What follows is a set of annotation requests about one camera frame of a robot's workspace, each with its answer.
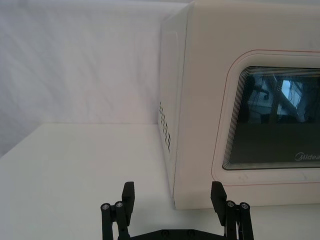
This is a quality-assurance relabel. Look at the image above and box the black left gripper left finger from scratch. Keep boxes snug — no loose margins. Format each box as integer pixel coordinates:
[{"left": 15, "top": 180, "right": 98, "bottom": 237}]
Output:
[{"left": 99, "top": 181, "right": 136, "bottom": 240}]

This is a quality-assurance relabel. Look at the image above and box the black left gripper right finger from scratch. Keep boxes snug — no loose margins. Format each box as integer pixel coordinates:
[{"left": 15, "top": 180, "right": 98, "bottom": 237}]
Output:
[{"left": 210, "top": 181, "right": 255, "bottom": 240}]

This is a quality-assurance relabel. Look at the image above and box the cream microwave oven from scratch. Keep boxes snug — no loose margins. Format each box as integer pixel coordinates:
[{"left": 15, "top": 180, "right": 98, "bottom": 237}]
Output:
[{"left": 157, "top": 0, "right": 320, "bottom": 211}]

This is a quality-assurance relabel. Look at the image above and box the white curtain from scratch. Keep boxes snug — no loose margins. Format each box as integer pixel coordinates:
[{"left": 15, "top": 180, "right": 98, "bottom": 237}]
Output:
[{"left": 0, "top": 0, "right": 196, "bottom": 159}]

